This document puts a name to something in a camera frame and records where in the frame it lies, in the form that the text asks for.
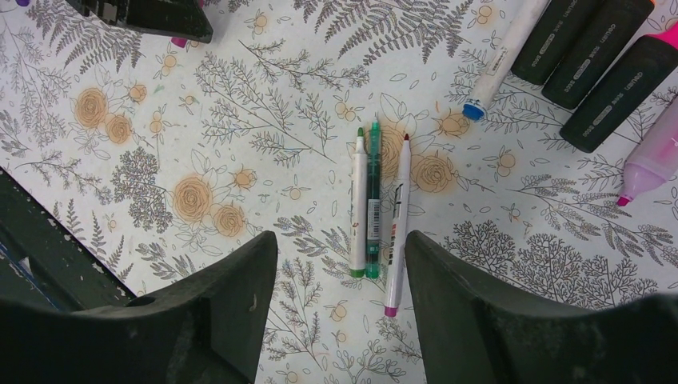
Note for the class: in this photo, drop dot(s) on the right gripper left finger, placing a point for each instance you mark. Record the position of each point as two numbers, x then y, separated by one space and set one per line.
206 328

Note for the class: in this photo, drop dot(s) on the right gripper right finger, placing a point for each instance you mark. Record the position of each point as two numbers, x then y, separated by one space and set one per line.
475 328

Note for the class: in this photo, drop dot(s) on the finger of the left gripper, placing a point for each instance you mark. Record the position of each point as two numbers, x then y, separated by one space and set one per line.
172 18

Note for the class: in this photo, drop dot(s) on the teal green gel pen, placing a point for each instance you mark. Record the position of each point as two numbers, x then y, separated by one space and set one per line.
374 202

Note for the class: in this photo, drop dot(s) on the thin white green pen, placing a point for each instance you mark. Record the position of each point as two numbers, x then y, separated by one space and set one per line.
357 262

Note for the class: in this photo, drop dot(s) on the light pink pen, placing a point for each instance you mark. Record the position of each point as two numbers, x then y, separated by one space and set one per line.
654 161

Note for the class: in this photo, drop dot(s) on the blue white whiteboard marker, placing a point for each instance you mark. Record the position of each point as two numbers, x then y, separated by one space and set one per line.
495 72

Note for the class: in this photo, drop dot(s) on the blue highlighter black body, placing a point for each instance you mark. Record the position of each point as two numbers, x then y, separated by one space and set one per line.
557 29

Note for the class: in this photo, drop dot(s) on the pink highlighter black body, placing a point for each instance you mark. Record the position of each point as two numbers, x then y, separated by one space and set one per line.
634 76

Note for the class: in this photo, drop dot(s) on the orange highlighter black body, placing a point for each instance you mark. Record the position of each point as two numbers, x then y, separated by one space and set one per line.
603 38

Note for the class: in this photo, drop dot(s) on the magenta pen cap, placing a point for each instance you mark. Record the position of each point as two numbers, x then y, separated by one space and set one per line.
179 42

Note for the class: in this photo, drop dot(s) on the floral patterned table mat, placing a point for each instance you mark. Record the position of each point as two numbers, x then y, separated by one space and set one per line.
162 160

